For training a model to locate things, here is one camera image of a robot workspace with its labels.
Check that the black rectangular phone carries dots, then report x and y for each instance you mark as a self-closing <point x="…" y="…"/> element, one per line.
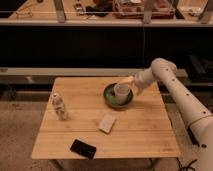
<point x="83" y="149"/>

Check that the green ceramic bowl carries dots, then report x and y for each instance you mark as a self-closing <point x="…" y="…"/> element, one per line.
<point x="110" y="100"/>

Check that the white patterned bottle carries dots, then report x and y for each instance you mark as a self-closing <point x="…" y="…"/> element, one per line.
<point x="59" y="107"/>

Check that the long wooden shelf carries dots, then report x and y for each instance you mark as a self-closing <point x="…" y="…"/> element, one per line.
<point x="62" y="13"/>

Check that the tray with items on shelf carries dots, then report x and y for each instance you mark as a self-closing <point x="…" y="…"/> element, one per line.
<point x="135" y="9"/>

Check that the white ceramic cup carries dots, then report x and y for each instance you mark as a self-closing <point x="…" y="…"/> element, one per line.
<point x="121" y="91"/>

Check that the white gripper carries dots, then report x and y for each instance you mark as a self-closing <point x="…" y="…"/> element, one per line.
<point x="142" y="80"/>

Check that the brown food piece in bowl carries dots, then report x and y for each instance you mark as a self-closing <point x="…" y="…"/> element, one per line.
<point x="112" y="94"/>

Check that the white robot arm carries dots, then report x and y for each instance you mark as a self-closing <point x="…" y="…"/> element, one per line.
<point x="196" y="117"/>

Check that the wooden slatted table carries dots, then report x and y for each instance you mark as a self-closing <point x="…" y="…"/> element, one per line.
<point x="142" y="129"/>

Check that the black device on shelf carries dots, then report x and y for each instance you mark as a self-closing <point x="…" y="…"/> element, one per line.
<point x="101" y="9"/>

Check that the small grey device on shelf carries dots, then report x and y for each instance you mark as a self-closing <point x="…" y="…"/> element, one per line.
<point x="79" y="9"/>

